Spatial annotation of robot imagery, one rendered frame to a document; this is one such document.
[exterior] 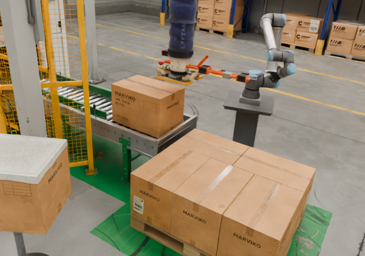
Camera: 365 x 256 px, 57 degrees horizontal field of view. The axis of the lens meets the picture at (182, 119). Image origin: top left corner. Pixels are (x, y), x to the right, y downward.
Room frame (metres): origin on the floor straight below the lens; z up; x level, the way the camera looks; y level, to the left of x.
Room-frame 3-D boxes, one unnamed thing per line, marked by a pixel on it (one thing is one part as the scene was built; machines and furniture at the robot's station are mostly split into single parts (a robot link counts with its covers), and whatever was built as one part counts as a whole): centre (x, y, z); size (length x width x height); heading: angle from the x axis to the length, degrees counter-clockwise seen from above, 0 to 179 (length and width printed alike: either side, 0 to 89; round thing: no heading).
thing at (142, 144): (3.23, 1.21, 0.50); 2.31 x 0.05 x 0.19; 59
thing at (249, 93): (3.36, -0.71, 0.86); 0.19 x 0.19 x 0.10
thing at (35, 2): (2.50, 1.15, 1.62); 0.20 x 0.05 x 0.30; 59
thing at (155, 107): (3.08, 0.35, 0.75); 0.60 x 0.40 x 0.40; 58
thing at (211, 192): (2.30, -0.39, 0.34); 1.20 x 1.00 x 0.40; 59
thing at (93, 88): (3.92, 1.21, 0.60); 1.60 x 0.10 x 0.09; 59
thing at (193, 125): (2.90, 0.04, 0.47); 0.70 x 0.03 x 0.15; 149
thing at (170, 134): (2.90, 0.04, 0.58); 0.70 x 0.03 x 0.06; 149
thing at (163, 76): (2.84, 0.10, 1.12); 0.34 x 0.10 x 0.05; 61
